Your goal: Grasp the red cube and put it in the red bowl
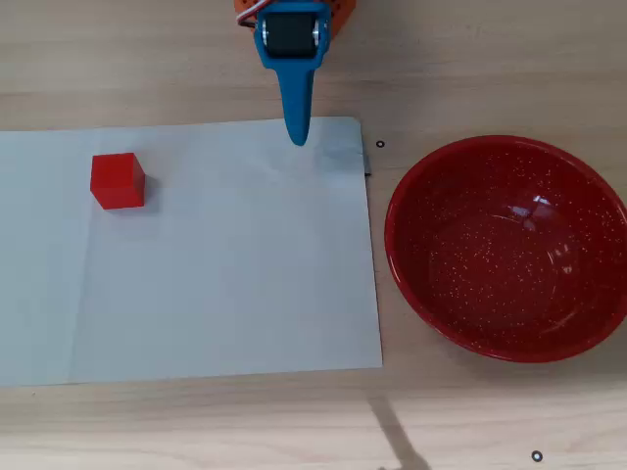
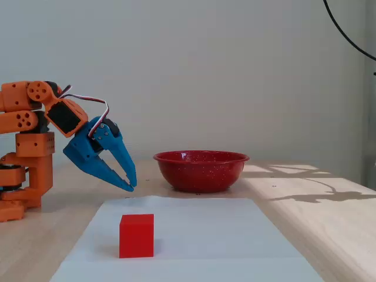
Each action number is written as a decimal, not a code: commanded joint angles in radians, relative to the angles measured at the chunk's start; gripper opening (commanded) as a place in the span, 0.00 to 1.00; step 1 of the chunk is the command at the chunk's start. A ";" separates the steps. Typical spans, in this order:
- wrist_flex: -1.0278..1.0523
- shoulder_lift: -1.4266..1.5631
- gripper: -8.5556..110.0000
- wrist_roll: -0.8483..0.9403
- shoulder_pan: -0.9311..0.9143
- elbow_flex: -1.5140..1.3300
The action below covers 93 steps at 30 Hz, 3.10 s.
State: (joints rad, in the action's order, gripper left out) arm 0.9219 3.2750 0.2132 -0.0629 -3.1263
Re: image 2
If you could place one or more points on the red speckled bowl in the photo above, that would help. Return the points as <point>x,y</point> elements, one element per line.
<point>201,174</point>

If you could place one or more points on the white paper sheet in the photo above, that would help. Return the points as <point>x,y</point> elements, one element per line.
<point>205,235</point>

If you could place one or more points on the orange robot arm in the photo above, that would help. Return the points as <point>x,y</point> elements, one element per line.
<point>32,147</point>

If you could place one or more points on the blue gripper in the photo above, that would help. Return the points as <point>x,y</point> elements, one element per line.
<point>83,150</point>

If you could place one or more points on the red cube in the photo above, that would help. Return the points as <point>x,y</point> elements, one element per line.
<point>136,236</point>

